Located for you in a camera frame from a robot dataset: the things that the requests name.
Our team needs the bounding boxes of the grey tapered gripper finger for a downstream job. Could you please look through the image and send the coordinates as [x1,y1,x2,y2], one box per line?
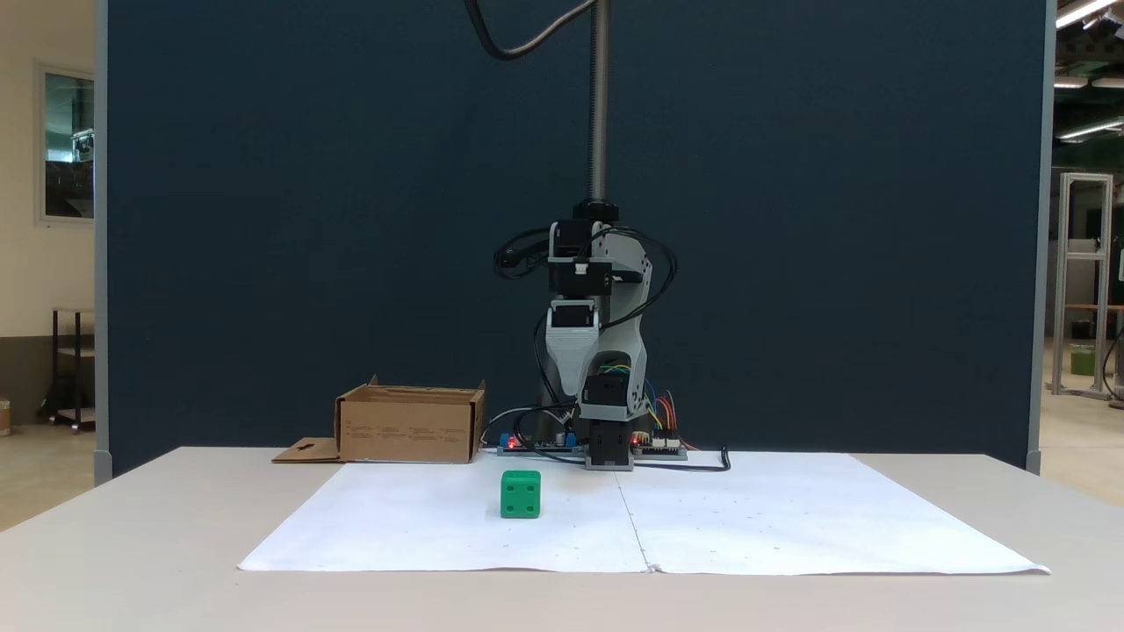
[548,351,600,398]

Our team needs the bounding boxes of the green dice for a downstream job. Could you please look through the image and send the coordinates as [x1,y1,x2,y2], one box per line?
[501,470,542,520]

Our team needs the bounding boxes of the circuit board with blue parts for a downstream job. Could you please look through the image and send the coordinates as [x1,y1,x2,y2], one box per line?
[498,430,586,457]

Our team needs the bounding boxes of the brown cardboard box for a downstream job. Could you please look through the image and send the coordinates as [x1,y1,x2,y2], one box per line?
[272,376,486,464]

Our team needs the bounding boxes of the white paper sheet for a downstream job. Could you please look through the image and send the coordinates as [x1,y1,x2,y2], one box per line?
[615,452,1050,577]
[239,458,651,573]

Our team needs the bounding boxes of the dark blue partition panel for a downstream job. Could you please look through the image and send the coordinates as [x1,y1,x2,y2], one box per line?
[95,0,1055,480]

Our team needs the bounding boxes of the black shelf cart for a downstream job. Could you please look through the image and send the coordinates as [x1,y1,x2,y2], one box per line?
[37,307,96,433]

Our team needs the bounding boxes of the ceiling light strip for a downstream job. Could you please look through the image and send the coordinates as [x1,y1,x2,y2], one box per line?
[1056,0,1124,29]
[1057,118,1124,142]

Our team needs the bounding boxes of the black arm wire bundle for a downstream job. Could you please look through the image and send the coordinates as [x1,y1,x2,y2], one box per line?
[494,228,585,440]

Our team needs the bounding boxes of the grey cable at board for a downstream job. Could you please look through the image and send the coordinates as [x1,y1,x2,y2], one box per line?
[480,407,552,449]

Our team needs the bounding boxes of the coloured jumper wires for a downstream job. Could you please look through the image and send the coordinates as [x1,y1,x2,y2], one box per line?
[641,382,696,450]

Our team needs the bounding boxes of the black wrist wire loop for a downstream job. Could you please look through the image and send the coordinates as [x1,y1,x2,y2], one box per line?
[606,226,679,333]

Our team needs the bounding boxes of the circuit board with coloured wires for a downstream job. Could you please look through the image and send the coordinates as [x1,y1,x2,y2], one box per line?
[632,432,688,461]

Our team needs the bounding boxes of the black power cable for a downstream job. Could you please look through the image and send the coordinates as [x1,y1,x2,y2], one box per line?
[509,446,731,473]

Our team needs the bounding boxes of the black and silver camera stand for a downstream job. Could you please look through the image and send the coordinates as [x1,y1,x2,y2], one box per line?
[494,0,644,440]

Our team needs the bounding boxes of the grey hanging cable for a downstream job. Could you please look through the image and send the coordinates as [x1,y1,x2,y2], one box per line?
[464,0,600,62]

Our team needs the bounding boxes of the aluminium frame rack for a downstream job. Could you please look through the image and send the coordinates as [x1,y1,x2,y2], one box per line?
[1051,172,1116,401]

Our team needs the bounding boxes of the wall window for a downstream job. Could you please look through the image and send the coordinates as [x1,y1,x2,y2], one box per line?
[35,63,96,225]

